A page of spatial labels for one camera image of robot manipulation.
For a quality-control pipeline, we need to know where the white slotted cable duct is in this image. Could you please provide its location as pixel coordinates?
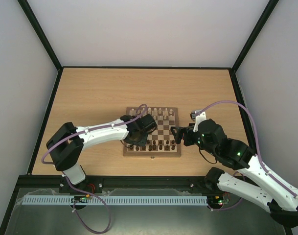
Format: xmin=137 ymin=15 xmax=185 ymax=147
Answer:
xmin=22 ymin=195 xmax=208 ymax=206

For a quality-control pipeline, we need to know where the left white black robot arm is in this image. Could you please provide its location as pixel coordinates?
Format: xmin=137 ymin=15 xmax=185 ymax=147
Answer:
xmin=46 ymin=114 xmax=157 ymax=185

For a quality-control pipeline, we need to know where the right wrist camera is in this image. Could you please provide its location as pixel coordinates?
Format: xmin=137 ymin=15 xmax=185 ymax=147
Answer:
xmin=190 ymin=110 xmax=206 ymax=133

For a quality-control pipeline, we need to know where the purple cable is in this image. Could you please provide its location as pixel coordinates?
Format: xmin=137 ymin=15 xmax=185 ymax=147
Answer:
xmin=42 ymin=103 xmax=148 ymax=233
xmin=197 ymin=100 xmax=298 ymax=212

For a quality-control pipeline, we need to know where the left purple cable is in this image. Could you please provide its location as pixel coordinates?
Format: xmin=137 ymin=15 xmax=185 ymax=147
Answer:
xmin=42 ymin=103 xmax=148 ymax=233

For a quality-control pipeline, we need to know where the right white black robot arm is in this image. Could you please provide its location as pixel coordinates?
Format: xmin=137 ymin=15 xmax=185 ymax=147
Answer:
xmin=171 ymin=119 xmax=298 ymax=228

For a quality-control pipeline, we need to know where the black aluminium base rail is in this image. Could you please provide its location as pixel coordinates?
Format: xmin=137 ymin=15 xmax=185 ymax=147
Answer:
xmin=15 ymin=175 xmax=223 ymax=195

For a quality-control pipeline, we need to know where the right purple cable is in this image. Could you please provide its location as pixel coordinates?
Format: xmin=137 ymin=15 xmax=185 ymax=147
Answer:
xmin=197 ymin=100 xmax=298 ymax=212

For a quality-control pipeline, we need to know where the wooden chess board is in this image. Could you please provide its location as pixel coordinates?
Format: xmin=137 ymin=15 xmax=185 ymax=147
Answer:
xmin=123 ymin=107 xmax=181 ymax=158

